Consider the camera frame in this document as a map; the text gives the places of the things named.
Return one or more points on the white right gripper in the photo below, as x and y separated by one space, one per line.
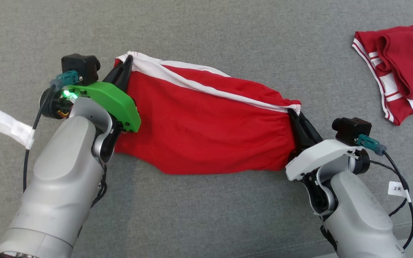
321 156

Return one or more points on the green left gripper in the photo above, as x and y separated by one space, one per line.
117 104

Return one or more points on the red shorts white waistband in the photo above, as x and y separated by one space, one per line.
199 129

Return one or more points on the red t-shirt white striped sleeves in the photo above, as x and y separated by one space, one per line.
407 57

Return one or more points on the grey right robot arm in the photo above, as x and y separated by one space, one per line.
357 215

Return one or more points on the long white tape tag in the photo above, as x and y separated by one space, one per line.
2 122

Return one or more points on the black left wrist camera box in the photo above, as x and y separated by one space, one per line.
81 66

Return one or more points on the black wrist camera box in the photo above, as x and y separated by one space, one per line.
351 130
81 66

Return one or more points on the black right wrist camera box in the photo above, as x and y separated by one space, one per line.
351 130

